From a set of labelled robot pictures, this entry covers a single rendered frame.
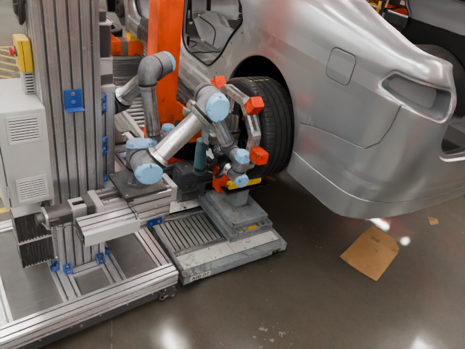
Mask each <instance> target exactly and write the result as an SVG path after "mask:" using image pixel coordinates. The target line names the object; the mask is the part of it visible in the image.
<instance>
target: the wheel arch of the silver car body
mask: <svg viewBox="0 0 465 349"><path fill-rule="evenodd" d="M253 76H268V77H270V78H273V79H274V80H276V81H278V82H279V83H280V84H282V83H283V82H284V81H286V80H285V77H284V76H283V74H282V72H281V70H280V69H279V67H278V66H277V65H276V63H274V61H273V60H271V59H270V58H268V57H266V56H265V55H262V54H257V53H255V54H250V55H247V56H246V57H244V58H242V59H241V60H240V61H239V62H238V63H237V64H236V66H235V67H234V69H233V70H232V72H231V74H230V76H229V78H228V80H230V79H232V78H241V77H253ZM282 86H283V87H284V89H285V90H286V87H288V89H289V86H288V84H287V82H285V83H284V84H283V85H282ZM288 95H289V97H290V99H291V101H292V97H291V92H290V90H289V92H288ZM292 105H293V101H292ZM293 114H294V109H293ZM294 140H295V114H294ZM294 140H293V146H294ZM292 154H293V149H292V153H291V157H292ZM290 161H291V158H290ZM290 161H289V164H290ZM289 164H288V166H289ZM288 166H287V168H288ZM287 168H286V170H287Z"/></svg>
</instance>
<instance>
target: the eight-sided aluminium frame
mask: <svg viewBox="0 0 465 349"><path fill-rule="evenodd" d="M219 90H220V92H222V93H223V94H224V95H225V96H227V95H229V96H230V97H231V98H232V99H235V101H236V102H238V103H239V104H240V106H241V110H242V114H243V116H244V121H245V124H246V129H247V132H248V142H247V146H246V150H247V151H248V152H249V154H250V149H251V148H254V147H259V141H260V140H261V133H260V130H259V125H258V123H257V118H256V115H255V114H254V115H247V113H246V110H245V108H244V104H245V103H246V102H247V101H248V99H249V98H250V97H249V96H247V95H246V94H244V93H243V92H241V91H240V90H239V89H238V88H236V87H235V86H234V85H232V84H224V85H223V86H221V87H220V88H219ZM218 147H219V144H218V145H215V147H214V148H215V149H214V150H217V148H218ZM254 166H255V164H254V163H253V162H252V161H251V160H250V159H249V162H248V166H247V170H249V169H252V168H254Z"/></svg>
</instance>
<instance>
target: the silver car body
mask: <svg viewBox="0 0 465 349"><path fill-rule="evenodd" d="M105 3H106V11H107V12H115V13H116V14H117V17H118V18H119V21H120V23H121V25H123V26H126V30H127V31H128V32H129V33H130V34H132V35H133V36H134V37H135V38H136V39H137V28H138V25H139V24H140V19H141V17H142V16H144V17H146V18H147V19H149V0H105ZM405 8H406V10H407V13H408V24H407V26H406V27H405V28H403V29H401V30H400V31H397V30H396V29H395V28H394V27H393V26H391V25H390V24H389V23H387V22H386V20H384V18H382V16H380V14H379V13H377V11H375V9H373V7H371V5H370V4H368V2H366V0H185V1H184V10H183V26H182V34H181V50H180V59H179V74H178V76H179V77H180V79H182V80H183V81H184V82H185V83H186V84H187V85H188V86H189V87H190V88H191V89H193V90H195V89H196V88H197V87H198V86H199V85H200V84H202V83H206V82H207V83H210V80H211V79H212V78H214V77H215V76H224V77H225V80H226V82H227V81H228V78H229V76H230V74H231V72H232V70H233V69H234V67H235V66H236V64H237V63H238V62H239V61H240V60H241V59H242V58H244V57H246V56H247V55H250V54H255V53H257V54H262V55H265V56H266V57H268V58H270V59H271V60H273V61H274V63H276V65H277V66H278V67H279V69H280V70H281V72H282V74H283V76H284V77H285V80H286V82H287V84H288V86H289V90H290V92H291V97H292V101H293V108H294V114H295V140H294V146H293V154H292V157H291V161H290V164H289V166H288V168H287V170H286V172H287V173H289V174H290V175H291V176H292V177H293V178H294V179H295V180H296V181H297V182H298V183H300V184H301V185H302V186H303V187H304V188H306V189H307V190H308V191H309V192H310V193H311V194H312V195H313V196H314V197H316V198H317V199H318V200H319V201H320V202H322V203H323V204H324V205H325V206H326V207H327V208H328V209H329V210H331V211H333V212H334V213H336V214H338V215H341V216H343V217H348V218H354V219H378V218H384V217H393V216H397V215H403V214H407V213H412V212H415V211H420V210H422V209H425V208H429V207H431V206H435V205H437V204H441V203H444V202H447V201H450V200H452V199H455V198H458V197H461V196H463V195H465V0H405ZM137 40H138V41H139V42H140V43H141V44H143V45H144V46H145V47H146V48H147V44H146V42H144V41H143V40H140V39H137Z"/></svg>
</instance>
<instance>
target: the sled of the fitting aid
mask: <svg viewBox="0 0 465 349"><path fill-rule="evenodd" d="M197 202H198V203H199V204H200V206H201V207H202V209H203V210H204V211H205V212H206V213H207V214H208V216H209V217H210V219H211V220H212V221H213V222H214V223H215V225H216V226H217V228H218V229H219V230H220V231H221V232H222V233H223V235H224V236H225V238H226V239H227V240H228V241H229V243H232V242H236V241H238V240H243V239H245V238H249V237H252V236H254V235H258V234H261V233H265V232H267V231H270V230H271V228H272V225H273V223H272V221H270V219H269V218H268V217H267V219H266V220H262V221H259V222H255V223H252V224H248V225H245V226H241V227H238V228H235V229H232V228H231V226H230V225H229V224H228V223H227V221H226V220H225V219H224V218H223V217H222V216H221V214H220V213H219V211H218V210H217V209H216V208H215V207H214V206H213V205H212V203H211V202H210V201H209V199H208V198H207V197H206V193H201V194H199V195H198V200H197Z"/></svg>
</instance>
